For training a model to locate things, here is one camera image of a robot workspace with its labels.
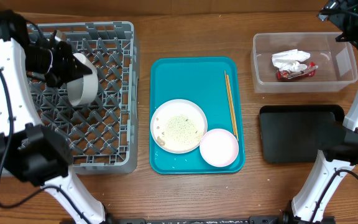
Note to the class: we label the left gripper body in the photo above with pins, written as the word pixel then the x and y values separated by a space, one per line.
pixel 55 66

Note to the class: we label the grey bowl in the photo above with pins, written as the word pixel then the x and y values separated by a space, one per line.
pixel 83 90

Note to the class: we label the white tissue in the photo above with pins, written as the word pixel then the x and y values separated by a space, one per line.
pixel 290 60

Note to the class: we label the red snack wrapper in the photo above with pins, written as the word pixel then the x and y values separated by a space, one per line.
pixel 308 72

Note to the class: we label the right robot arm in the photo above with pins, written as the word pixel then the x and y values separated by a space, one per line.
pixel 337 159

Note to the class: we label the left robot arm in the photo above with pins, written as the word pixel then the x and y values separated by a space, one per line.
pixel 29 150

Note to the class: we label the large white plate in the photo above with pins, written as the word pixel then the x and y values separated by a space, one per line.
pixel 177 126

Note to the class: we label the teal serving tray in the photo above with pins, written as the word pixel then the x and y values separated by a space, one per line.
pixel 200 80

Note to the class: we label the left wooden chopstick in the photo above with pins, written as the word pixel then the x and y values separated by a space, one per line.
pixel 229 102

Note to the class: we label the wooden chopstick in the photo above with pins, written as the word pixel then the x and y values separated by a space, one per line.
pixel 229 102
pixel 233 105

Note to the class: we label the right wooden chopstick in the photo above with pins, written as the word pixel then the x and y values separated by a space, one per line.
pixel 233 105

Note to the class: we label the small pink plate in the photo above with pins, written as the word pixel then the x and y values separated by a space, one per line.
pixel 219 147

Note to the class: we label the black tray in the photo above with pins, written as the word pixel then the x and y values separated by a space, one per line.
pixel 289 133

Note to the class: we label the clear plastic bin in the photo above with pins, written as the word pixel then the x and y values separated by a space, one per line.
pixel 335 60

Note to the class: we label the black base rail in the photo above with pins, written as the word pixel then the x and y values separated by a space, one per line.
pixel 251 220

